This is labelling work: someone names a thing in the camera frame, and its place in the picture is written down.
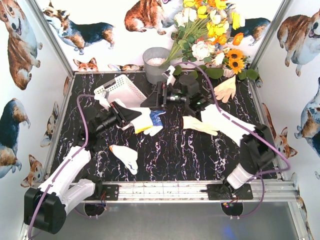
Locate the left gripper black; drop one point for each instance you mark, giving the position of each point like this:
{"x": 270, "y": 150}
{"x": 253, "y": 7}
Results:
{"x": 116, "y": 114}

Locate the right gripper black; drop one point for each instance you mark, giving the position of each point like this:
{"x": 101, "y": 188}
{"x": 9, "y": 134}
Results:
{"x": 161, "y": 95}

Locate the blue dotted knit glove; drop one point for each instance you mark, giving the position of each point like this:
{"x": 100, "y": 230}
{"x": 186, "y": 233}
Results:
{"x": 157, "y": 125}

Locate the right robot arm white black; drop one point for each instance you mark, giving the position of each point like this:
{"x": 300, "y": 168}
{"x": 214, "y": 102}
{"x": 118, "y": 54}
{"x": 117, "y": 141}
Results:
{"x": 254, "y": 141}

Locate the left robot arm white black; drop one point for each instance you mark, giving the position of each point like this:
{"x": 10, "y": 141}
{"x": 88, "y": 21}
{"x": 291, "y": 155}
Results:
{"x": 47, "y": 206}

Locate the white plastic storage basket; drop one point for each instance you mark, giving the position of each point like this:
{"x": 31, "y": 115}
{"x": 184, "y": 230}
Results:
{"x": 123, "y": 89}

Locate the cream leather glove centre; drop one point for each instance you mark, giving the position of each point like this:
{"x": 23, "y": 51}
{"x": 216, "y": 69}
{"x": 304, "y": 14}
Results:
{"x": 189, "y": 122}

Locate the cream leather glove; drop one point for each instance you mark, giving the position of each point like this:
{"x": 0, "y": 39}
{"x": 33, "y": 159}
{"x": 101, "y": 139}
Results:
{"x": 226, "y": 90}
{"x": 189, "y": 122}

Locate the grey metal bucket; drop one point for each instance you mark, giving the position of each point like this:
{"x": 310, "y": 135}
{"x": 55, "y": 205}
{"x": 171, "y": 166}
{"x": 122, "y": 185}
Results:
{"x": 155, "y": 63}

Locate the cream leather glove back right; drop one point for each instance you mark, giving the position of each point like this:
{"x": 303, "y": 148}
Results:
{"x": 226, "y": 90}

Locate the artificial flower bouquet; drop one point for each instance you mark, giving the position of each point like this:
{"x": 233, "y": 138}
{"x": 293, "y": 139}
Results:
{"x": 203, "y": 29}

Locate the sunflower bunch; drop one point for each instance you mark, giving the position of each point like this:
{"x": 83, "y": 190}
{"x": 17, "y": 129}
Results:
{"x": 235, "y": 60}

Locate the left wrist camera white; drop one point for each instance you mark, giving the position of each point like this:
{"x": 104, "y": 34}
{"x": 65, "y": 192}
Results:
{"x": 102, "y": 98}

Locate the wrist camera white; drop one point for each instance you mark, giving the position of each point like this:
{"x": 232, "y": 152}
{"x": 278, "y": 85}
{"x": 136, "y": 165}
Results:
{"x": 102, "y": 98}
{"x": 169, "y": 75}

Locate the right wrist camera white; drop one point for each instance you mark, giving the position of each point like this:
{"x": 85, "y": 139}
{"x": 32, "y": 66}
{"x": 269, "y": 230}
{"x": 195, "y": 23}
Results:
{"x": 169, "y": 75}

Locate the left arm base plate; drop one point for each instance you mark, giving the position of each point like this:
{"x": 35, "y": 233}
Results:
{"x": 108, "y": 192}

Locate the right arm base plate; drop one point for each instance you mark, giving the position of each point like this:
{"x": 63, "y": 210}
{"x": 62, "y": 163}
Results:
{"x": 227, "y": 192}

